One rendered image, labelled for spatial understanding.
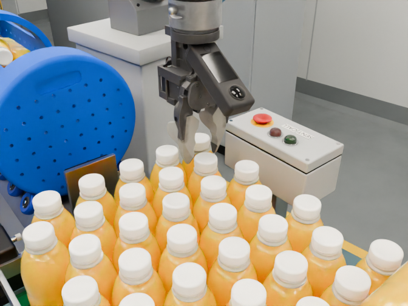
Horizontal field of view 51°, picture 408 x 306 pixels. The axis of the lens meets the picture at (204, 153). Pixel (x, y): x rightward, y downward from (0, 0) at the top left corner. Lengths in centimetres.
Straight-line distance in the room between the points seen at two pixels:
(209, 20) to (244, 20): 176
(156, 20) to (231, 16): 122
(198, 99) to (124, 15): 62
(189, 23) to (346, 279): 38
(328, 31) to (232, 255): 312
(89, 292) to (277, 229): 24
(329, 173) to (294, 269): 29
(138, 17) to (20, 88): 50
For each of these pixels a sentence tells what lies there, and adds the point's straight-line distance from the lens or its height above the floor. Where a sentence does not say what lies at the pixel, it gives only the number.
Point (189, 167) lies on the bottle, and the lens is 77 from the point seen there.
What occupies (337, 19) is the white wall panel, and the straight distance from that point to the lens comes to 352.
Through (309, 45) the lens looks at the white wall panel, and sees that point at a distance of 366.
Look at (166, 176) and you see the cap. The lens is 66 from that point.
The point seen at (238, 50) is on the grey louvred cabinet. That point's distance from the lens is 242.
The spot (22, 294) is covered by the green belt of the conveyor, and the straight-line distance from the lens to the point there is 81.
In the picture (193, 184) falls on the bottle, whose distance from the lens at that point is 71.
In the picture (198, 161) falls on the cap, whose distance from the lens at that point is 70.
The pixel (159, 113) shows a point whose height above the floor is 95.
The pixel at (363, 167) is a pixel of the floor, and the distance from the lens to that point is 287.
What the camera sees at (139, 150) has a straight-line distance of 124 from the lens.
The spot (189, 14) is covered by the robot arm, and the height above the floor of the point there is 133.
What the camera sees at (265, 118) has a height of 111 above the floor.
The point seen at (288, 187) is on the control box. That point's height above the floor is 103.
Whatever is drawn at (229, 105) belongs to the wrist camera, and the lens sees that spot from 56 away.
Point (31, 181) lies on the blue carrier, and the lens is 85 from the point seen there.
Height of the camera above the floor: 147
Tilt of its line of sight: 31 degrees down
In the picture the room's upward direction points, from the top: straight up
